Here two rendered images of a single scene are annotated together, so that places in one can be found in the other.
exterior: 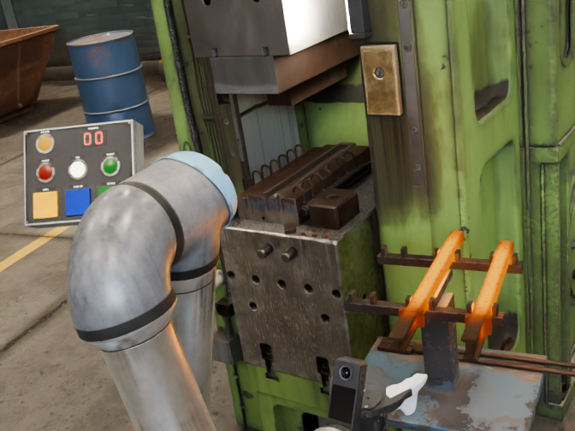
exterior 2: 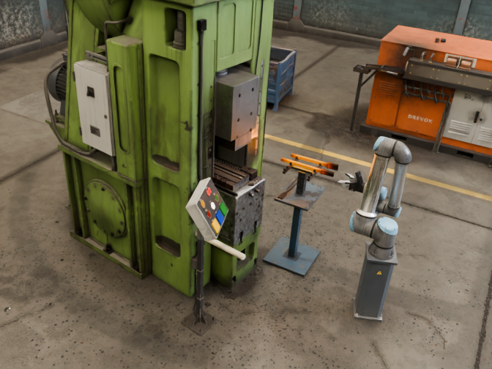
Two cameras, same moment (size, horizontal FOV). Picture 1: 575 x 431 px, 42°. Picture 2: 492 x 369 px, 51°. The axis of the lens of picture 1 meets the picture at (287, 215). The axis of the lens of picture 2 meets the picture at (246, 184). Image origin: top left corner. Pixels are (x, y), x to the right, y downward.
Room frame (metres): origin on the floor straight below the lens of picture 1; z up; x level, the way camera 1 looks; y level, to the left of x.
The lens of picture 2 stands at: (1.97, 3.40, 3.00)
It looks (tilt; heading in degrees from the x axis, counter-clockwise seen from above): 31 degrees down; 268
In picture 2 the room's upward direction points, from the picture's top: 4 degrees clockwise
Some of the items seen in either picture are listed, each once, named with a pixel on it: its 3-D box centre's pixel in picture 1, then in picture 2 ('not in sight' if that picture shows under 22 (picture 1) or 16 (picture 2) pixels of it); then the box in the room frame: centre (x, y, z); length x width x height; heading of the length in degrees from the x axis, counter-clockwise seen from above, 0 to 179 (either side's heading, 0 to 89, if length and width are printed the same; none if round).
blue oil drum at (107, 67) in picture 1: (112, 88); not in sight; (6.56, 1.32, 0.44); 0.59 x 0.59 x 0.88
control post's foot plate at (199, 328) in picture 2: not in sight; (199, 317); (2.15, 0.55, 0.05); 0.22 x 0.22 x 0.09; 53
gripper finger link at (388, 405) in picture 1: (386, 400); not in sight; (0.99, -0.11, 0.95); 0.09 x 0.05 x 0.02; 112
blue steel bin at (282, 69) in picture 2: not in sight; (250, 72); (1.73, -4.14, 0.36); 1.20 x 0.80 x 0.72; 157
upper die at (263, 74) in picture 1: (288, 56); (220, 132); (2.05, -0.07, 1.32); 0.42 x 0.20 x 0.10; 143
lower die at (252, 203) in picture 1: (306, 179); (219, 173); (2.05, -0.07, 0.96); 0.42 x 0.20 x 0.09; 143
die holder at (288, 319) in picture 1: (336, 262); (222, 199); (2.03, -0.12, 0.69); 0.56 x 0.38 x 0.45; 143
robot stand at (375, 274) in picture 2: not in sight; (373, 282); (0.81, 0.36, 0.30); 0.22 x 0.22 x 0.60; 82
